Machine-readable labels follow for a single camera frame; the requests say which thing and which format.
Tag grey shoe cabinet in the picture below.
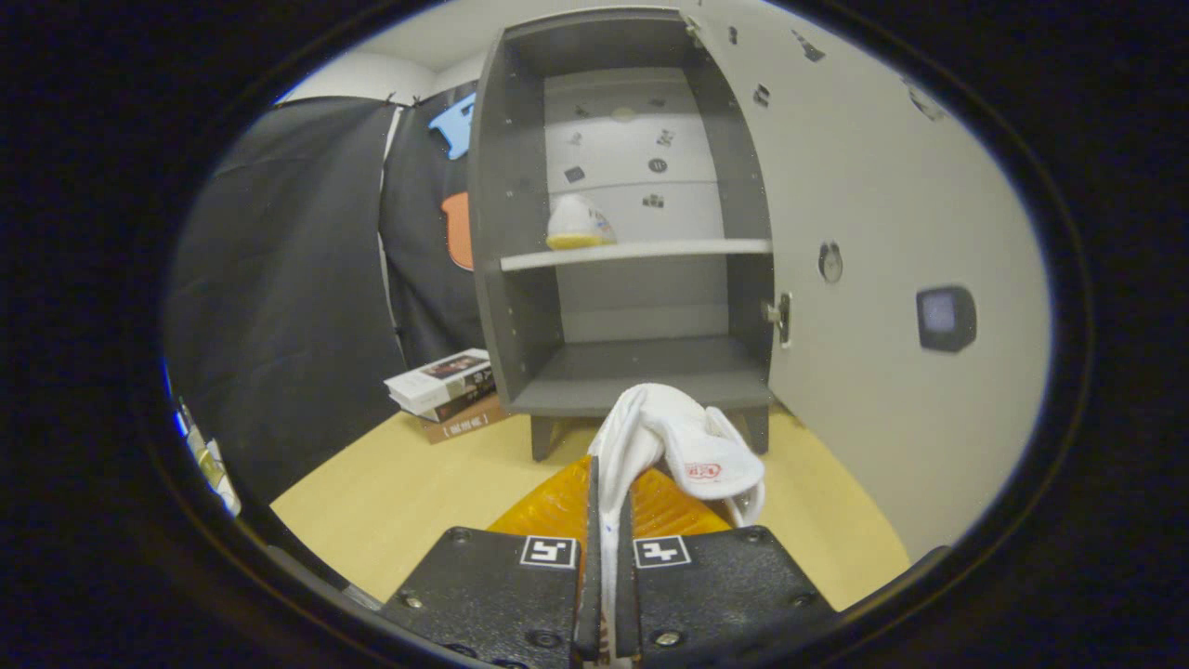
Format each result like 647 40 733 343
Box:
467 7 777 463

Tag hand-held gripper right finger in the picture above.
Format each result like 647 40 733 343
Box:
613 467 837 665

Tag beige shoe cabinet door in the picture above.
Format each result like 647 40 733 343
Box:
678 0 1055 563

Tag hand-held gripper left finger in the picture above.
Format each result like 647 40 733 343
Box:
381 455 603 669

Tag brown cover book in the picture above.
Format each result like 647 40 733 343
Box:
418 395 510 445

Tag dark cover book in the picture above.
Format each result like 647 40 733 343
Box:
409 372 498 425

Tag black backdrop cloth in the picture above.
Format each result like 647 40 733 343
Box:
165 82 493 503

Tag white shoes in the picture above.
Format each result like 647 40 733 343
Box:
587 382 768 662

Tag small white yellow container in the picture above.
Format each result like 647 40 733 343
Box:
546 193 618 252

